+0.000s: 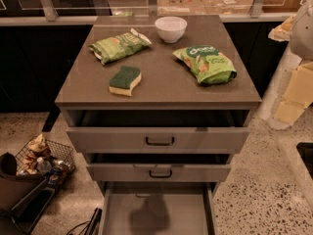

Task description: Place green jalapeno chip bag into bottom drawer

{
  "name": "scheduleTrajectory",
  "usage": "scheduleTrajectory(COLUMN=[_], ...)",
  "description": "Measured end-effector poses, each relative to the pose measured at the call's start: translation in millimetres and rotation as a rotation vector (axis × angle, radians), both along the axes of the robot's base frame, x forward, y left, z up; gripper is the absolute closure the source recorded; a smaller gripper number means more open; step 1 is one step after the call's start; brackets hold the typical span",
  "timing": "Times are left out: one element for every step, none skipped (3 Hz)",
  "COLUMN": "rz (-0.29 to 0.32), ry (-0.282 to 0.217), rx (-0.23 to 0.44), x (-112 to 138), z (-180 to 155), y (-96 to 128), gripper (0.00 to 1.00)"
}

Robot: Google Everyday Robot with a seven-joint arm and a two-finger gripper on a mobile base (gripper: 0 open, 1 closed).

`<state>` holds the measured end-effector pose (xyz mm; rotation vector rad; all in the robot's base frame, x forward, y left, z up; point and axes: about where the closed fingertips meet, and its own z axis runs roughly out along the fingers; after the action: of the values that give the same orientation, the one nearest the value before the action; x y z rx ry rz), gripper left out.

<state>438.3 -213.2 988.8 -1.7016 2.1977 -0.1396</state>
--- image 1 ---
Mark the crumpled snack bag in basket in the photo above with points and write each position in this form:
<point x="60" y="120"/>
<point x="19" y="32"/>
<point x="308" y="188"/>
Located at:
<point x="39" y="147"/>

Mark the plastic water bottle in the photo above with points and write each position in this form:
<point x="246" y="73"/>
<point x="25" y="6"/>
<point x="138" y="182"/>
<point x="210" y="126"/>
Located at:
<point x="43" y="166"/>

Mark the green sour cream chip bag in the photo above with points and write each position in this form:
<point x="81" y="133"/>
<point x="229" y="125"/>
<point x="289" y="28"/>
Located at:
<point x="207" y="64"/>

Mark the top grey drawer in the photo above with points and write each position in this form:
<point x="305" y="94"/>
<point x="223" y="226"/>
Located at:
<point x="159" y="131"/>

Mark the black wire basket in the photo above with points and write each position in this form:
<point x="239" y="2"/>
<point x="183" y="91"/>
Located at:
<point x="61" y="160"/>

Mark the grey drawer cabinet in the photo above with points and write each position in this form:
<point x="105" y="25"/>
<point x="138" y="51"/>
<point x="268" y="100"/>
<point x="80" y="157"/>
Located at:
<point x="166" y="84"/>

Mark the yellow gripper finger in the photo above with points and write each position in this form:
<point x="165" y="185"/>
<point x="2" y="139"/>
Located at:
<point x="283" y="31"/>
<point x="298" y="95"/>

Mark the middle grey drawer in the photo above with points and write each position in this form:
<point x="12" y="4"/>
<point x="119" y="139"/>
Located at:
<point x="159" y="167"/>

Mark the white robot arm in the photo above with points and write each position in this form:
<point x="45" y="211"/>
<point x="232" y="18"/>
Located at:
<point x="298" y="32"/>

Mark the green jalapeno chip bag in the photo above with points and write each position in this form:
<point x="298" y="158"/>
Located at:
<point x="121" y="46"/>

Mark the bottom grey drawer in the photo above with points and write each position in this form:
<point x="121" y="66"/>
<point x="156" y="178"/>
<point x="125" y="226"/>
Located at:
<point x="171" y="208"/>

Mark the white bowl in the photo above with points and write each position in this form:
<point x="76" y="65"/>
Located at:
<point x="170" y="29"/>

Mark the green and yellow sponge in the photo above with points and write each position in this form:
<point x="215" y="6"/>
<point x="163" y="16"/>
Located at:
<point x="124" y="81"/>

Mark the grey drawer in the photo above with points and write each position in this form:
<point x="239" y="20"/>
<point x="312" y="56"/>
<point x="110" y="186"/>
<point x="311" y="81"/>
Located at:
<point x="171" y="208"/>
<point x="159" y="131"/>
<point x="159" y="167"/>

